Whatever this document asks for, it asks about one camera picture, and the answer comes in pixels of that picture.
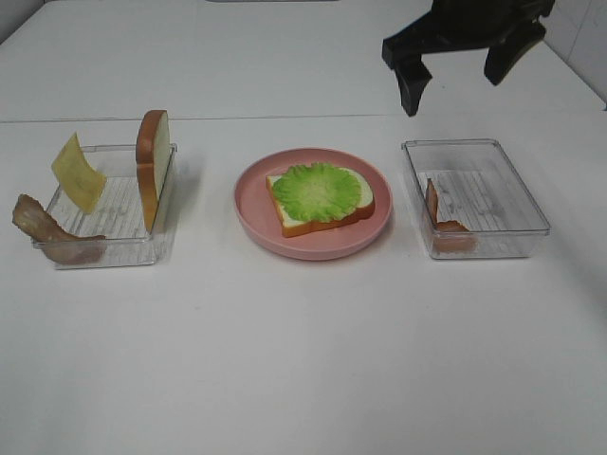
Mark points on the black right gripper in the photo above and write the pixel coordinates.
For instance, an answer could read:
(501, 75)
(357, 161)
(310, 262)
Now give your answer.
(508, 28)

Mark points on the red bacon strip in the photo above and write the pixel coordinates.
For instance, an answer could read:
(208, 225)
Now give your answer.
(449, 236)

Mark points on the green lettuce leaf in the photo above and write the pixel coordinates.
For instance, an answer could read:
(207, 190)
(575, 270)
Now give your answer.
(318, 192)

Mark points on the bread slice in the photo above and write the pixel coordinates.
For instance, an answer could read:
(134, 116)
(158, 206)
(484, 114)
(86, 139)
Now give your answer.
(294, 228)
(153, 153)

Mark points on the brown bacon strip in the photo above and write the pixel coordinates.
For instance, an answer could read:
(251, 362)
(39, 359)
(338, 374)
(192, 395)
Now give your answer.
(47, 232)

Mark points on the right clear plastic tray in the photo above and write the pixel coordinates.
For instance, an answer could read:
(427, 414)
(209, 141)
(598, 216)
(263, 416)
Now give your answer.
(478, 186)

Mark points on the clear plastic tray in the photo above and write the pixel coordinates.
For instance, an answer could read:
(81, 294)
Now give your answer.
(478, 186)
(114, 234)

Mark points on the pink round plate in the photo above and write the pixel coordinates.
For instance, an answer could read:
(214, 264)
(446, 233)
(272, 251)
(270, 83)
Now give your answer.
(259, 219)

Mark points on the left clear plastic tray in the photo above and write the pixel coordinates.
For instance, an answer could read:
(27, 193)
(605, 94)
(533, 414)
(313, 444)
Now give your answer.
(114, 234)

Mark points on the yellow cheese slice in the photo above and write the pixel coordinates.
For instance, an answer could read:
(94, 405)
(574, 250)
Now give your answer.
(79, 181)

